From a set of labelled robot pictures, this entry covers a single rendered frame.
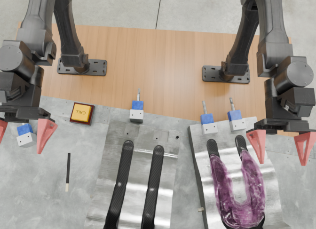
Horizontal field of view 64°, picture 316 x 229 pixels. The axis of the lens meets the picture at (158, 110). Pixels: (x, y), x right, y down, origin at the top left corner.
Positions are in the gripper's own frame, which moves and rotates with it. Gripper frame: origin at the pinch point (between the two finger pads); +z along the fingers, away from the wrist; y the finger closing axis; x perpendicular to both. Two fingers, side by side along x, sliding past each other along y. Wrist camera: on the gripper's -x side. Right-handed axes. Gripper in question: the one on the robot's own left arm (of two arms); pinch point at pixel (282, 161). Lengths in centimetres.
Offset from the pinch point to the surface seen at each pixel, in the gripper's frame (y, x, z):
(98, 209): -46, 27, 16
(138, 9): -45, 122, -125
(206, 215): -10.4, 32.7, 16.7
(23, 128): -78, 36, -10
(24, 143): -76, 35, -5
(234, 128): -0.1, 32.0, -13.2
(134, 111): -37, 35, -18
